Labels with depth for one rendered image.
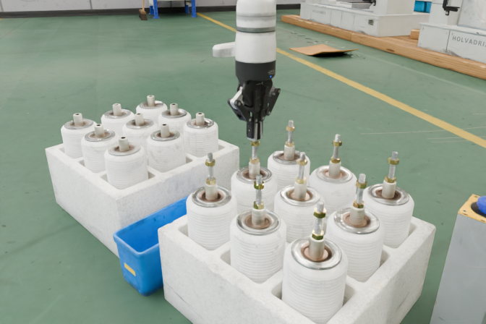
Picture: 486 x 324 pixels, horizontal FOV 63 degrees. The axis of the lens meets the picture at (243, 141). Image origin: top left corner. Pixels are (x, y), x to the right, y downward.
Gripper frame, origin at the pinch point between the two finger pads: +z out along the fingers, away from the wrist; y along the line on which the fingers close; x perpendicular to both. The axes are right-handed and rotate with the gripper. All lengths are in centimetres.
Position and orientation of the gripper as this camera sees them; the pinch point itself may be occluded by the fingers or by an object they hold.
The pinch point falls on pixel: (254, 129)
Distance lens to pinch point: 78.8
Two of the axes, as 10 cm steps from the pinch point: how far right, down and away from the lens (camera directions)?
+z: 0.0, 9.2, 4.0
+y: 6.9, -2.9, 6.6
